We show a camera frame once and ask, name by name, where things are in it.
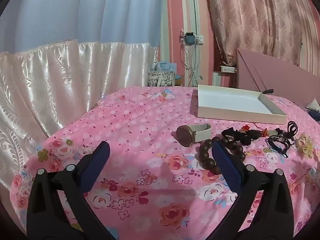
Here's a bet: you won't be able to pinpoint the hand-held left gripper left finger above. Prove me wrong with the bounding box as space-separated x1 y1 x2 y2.
26 141 118 240

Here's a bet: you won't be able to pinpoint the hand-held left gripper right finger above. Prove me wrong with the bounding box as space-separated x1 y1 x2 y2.
207 141 294 240

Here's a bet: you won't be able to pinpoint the brown wooden bead bracelet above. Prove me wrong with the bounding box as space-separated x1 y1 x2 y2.
195 136 244 175

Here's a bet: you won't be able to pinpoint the brown bead black tassel pendant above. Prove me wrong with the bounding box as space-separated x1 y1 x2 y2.
221 127 253 145

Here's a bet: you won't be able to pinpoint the red cord charm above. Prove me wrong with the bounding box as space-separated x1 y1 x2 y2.
240 123 283 138

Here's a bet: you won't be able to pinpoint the black cord bracelet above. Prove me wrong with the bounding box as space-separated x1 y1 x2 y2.
267 134 290 158

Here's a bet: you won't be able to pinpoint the white shallow tray box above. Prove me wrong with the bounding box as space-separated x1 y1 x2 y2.
197 84 288 125

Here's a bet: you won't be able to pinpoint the black hair claw clip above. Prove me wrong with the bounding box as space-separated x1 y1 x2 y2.
286 121 299 140

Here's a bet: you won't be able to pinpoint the pink floral bedsheet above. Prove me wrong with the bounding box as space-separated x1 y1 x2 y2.
9 85 320 240

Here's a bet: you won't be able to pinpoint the yellow flower hair accessory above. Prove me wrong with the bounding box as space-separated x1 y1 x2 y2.
295 133 316 159

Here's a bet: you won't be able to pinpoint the white satin curtain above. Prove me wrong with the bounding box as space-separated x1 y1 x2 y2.
0 40 160 180

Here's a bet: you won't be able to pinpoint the black and white tote bag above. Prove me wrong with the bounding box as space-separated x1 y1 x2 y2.
148 71 175 87

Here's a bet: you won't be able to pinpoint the light blue gift bag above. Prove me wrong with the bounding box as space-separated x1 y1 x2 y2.
150 61 177 73

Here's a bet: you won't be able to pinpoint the pink patterned curtain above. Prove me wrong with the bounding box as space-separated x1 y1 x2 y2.
201 0 320 77

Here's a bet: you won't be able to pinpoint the blue curtain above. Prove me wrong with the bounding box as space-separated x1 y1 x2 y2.
0 0 167 54

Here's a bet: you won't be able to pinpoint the rose gold wristwatch white strap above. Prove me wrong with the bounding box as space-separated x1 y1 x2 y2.
176 123 212 147

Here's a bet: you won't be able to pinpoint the white charging cables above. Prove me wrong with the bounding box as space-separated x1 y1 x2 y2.
180 44 203 80

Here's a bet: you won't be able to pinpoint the blue wall-mounted device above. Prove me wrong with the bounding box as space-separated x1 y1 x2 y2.
184 32 195 46

